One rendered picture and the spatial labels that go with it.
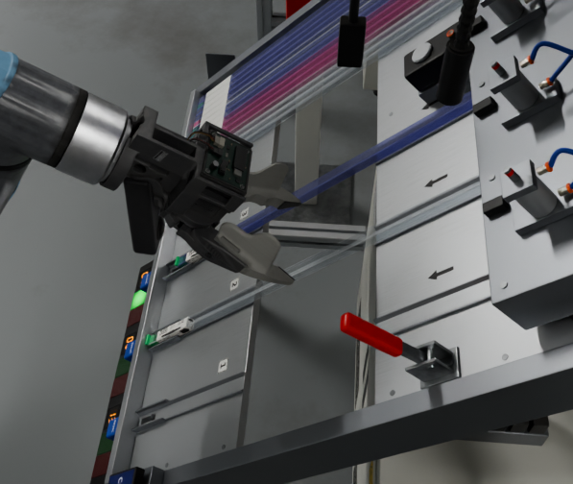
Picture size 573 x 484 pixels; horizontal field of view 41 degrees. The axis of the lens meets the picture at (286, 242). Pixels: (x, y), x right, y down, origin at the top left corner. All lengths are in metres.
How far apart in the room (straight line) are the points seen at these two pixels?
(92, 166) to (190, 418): 0.33
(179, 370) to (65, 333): 0.99
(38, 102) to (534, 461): 0.77
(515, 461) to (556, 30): 0.60
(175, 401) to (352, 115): 1.52
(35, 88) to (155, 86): 1.75
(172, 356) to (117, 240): 1.10
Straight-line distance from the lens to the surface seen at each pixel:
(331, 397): 1.77
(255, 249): 0.73
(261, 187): 0.79
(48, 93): 0.68
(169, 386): 0.95
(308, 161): 1.92
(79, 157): 0.69
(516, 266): 0.57
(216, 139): 0.71
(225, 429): 0.83
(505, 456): 1.09
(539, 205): 0.56
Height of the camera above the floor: 1.60
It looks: 53 degrees down
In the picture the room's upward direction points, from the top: straight up
